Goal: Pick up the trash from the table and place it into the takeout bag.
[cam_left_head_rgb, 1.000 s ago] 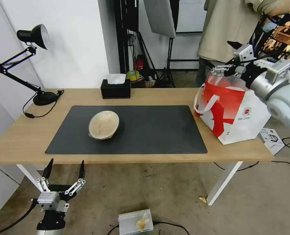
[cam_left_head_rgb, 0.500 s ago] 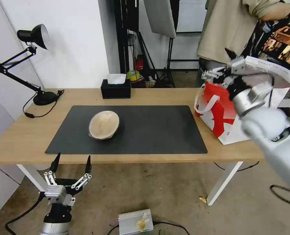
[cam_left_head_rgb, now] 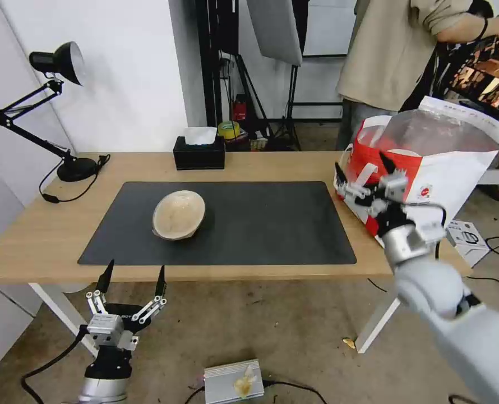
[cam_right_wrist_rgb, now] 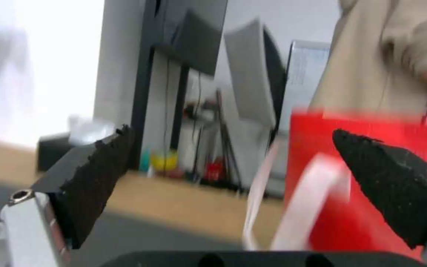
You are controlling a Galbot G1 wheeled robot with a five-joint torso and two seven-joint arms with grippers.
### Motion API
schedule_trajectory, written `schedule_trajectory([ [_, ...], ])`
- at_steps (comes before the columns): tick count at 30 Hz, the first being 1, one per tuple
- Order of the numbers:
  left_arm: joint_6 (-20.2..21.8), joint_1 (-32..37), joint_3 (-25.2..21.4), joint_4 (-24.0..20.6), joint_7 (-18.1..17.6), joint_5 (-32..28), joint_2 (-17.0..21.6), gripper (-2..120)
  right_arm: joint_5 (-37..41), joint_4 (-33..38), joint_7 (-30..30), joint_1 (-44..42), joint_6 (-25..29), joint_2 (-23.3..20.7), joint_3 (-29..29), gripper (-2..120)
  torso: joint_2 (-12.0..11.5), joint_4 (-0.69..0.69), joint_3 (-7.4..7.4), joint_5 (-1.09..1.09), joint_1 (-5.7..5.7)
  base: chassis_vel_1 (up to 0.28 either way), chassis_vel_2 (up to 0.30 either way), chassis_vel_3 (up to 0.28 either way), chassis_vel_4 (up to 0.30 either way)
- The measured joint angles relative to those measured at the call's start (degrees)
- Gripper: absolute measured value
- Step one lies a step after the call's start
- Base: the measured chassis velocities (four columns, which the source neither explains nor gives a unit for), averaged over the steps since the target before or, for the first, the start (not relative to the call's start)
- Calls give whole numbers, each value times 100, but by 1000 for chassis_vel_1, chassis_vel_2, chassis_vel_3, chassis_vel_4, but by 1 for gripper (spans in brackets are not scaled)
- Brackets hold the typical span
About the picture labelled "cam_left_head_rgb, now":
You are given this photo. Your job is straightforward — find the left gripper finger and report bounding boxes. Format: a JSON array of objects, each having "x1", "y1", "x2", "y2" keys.
[
  {"x1": 85, "y1": 259, "x2": 115, "y2": 315},
  {"x1": 132, "y1": 264, "x2": 169, "y2": 324}
]

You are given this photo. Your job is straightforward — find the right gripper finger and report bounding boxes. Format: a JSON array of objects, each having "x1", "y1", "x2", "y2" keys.
[
  {"x1": 377, "y1": 151, "x2": 409, "y2": 182},
  {"x1": 334, "y1": 162, "x2": 376, "y2": 207}
]

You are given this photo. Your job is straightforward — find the red white takeout bag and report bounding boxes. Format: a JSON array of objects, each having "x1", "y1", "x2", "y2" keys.
[{"x1": 332, "y1": 95, "x2": 499, "y2": 249}]

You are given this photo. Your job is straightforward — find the colourful patterned bag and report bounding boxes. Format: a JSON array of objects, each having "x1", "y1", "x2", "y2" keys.
[{"x1": 438, "y1": 33, "x2": 499, "y2": 123}]

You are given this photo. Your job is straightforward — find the white cardboard product box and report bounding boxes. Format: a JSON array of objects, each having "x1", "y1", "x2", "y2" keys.
[{"x1": 445, "y1": 218, "x2": 492, "y2": 268}]

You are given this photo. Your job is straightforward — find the black desk mat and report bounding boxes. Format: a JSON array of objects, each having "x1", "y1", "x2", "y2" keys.
[{"x1": 77, "y1": 181, "x2": 358, "y2": 267}]

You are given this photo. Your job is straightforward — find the black light stand tripod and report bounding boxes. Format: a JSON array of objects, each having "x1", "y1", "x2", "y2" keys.
[{"x1": 270, "y1": 63, "x2": 303, "y2": 152}]

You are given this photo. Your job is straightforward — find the silver metal box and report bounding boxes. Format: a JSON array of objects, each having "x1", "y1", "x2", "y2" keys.
[{"x1": 203, "y1": 359, "x2": 266, "y2": 404}]

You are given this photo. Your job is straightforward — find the person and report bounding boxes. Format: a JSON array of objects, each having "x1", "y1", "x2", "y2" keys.
[{"x1": 335, "y1": 0, "x2": 499, "y2": 152}]

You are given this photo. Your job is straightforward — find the black desk lamp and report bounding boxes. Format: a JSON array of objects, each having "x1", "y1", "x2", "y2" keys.
[{"x1": 0, "y1": 41, "x2": 99, "y2": 182}]

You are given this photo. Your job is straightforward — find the crumpled yellowish paper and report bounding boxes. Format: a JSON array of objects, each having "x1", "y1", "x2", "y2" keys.
[{"x1": 232, "y1": 365, "x2": 260, "y2": 400}]

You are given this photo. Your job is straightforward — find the black tissue box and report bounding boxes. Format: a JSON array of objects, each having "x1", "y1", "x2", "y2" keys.
[{"x1": 173, "y1": 135, "x2": 226, "y2": 171}]

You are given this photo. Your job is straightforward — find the yellow tape roll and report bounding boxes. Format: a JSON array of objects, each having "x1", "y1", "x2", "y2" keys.
[{"x1": 218, "y1": 121, "x2": 241, "y2": 139}]

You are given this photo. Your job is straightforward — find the red canister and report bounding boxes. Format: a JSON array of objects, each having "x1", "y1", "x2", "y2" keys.
[{"x1": 234, "y1": 94, "x2": 250, "y2": 123}]

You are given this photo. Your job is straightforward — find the white tissue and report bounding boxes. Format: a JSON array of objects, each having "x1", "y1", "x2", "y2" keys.
[{"x1": 183, "y1": 127, "x2": 218, "y2": 146}]

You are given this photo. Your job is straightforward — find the white photo softbox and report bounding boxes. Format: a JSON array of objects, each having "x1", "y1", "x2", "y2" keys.
[{"x1": 246, "y1": 0, "x2": 304, "y2": 66}]

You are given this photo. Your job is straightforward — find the black upright stand poles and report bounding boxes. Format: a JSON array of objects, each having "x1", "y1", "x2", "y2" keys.
[{"x1": 198, "y1": 0, "x2": 243, "y2": 127}]

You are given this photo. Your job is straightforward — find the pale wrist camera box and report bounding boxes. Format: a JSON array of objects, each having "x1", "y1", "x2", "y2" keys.
[
  {"x1": 86, "y1": 313, "x2": 125, "y2": 349},
  {"x1": 378, "y1": 175, "x2": 409, "y2": 199}
]

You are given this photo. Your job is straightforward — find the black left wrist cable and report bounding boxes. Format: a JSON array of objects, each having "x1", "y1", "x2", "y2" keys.
[{"x1": 21, "y1": 326, "x2": 91, "y2": 404}]

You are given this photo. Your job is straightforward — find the black lamp cable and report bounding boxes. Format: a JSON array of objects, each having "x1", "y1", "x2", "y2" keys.
[{"x1": 39, "y1": 154, "x2": 110, "y2": 204}]

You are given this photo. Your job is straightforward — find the white table frame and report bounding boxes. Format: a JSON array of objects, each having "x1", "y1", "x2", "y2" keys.
[{"x1": 29, "y1": 276, "x2": 401, "y2": 354}]

